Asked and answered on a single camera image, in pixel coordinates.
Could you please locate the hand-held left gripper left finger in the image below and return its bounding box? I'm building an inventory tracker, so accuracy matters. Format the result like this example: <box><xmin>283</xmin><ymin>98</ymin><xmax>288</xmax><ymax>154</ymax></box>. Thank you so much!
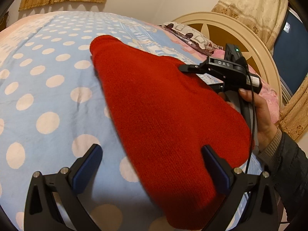
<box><xmin>24</xmin><ymin>144</ymin><xmax>103</xmax><ymax>231</ymax></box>

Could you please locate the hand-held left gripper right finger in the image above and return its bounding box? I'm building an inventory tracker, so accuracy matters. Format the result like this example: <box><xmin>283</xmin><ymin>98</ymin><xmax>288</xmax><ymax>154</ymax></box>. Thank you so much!
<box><xmin>201</xmin><ymin>145</ymin><xmax>281</xmax><ymax>231</ymax></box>

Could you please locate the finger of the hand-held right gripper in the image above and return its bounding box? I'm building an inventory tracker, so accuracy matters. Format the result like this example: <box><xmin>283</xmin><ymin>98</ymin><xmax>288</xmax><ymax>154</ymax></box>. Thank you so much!
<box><xmin>178</xmin><ymin>61</ymin><xmax>210</xmax><ymax>74</ymax></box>
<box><xmin>211</xmin><ymin>83</ymin><xmax>225</xmax><ymax>94</ymax></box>

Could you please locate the red knitted sweater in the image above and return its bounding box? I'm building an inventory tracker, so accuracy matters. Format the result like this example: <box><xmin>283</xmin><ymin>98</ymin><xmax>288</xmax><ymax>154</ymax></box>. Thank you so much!
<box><xmin>90</xmin><ymin>35</ymin><xmax>255</xmax><ymax>231</ymax></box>

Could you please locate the person's right forearm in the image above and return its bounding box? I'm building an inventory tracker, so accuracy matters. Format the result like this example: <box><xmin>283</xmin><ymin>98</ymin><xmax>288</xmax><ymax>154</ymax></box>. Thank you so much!
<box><xmin>257</xmin><ymin>127</ymin><xmax>308</xmax><ymax>231</ymax></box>

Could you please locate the person's right hand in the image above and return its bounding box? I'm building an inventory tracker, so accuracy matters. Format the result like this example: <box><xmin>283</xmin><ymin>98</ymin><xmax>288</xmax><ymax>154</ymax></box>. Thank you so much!
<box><xmin>224</xmin><ymin>88</ymin><xmax>278</xmax><ymax>151</ymax></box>

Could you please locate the dark patterned pillow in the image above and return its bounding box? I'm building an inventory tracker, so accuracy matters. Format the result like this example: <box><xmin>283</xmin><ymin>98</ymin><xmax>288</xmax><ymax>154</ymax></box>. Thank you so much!
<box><xmin>160</xmin><ymin>22</ymin><xmax>223</xmax><ymax>56</ymax></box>

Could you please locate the cream round headboard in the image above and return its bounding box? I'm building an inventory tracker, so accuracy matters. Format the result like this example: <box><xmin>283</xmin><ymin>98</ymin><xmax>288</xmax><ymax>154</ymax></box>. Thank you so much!
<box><xmin>172</xmin><ymin>12</ymin><xmax>287</xmax><ymax>111</ymax></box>

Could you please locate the pink pillow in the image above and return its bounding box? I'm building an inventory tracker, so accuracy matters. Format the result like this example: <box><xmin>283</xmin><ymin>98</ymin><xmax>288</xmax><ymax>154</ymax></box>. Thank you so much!
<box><xmin>212</xmin><ymin>49</ymin><xmax>280</xmax><ymax>124</ymax></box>

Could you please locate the polka dot bed sheet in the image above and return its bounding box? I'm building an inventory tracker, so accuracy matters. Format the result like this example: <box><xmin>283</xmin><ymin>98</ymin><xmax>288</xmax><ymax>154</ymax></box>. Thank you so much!
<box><xmin>0</xmin><ymin>11</ymin><xmax>280</xmax><ymax>231</ymax></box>

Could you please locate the black cable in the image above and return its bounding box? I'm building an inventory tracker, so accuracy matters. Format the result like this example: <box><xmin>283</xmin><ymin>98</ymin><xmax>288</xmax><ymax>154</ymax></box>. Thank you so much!
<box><xmin>244</xmin><ymin>63</ymin><xmax>256</xmax><ymax>174</ymax></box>

